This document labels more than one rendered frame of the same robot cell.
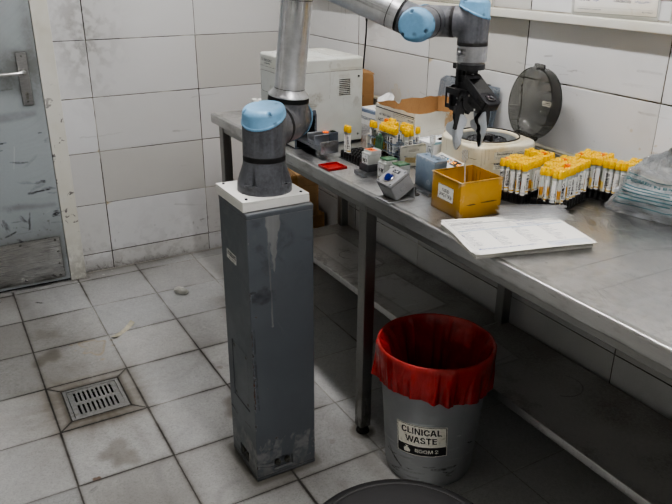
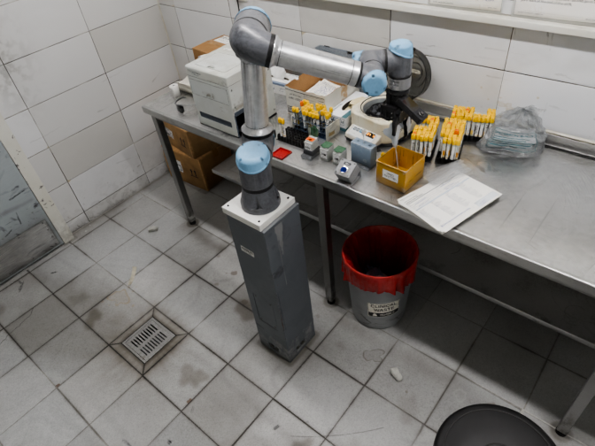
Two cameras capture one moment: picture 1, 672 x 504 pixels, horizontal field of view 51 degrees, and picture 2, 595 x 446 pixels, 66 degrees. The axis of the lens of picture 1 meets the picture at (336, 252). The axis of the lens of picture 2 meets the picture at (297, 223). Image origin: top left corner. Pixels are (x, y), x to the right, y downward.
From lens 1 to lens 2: 0.84 m
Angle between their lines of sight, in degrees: 23
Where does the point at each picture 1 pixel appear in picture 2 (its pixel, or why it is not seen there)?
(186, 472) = (243, 373)
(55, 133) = (11, 148)
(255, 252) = (272, 250)
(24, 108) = not seen: outside the picture
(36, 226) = (25, 219)
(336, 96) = not seen: hidden behind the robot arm
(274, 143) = (267, 176)
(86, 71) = (14, 89)
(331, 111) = not seen: hidden behind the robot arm
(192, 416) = (221, 329)
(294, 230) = (290, 225)
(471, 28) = (403, 67)
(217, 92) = (120, 71)
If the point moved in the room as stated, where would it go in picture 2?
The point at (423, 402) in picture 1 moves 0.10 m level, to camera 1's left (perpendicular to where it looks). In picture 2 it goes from (385, 292) to (366, 300)
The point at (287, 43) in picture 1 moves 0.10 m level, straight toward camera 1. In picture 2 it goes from (254, 96) to (266, 108)
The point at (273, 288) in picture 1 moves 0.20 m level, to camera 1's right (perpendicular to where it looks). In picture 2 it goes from (284, 264) to (329, 248)
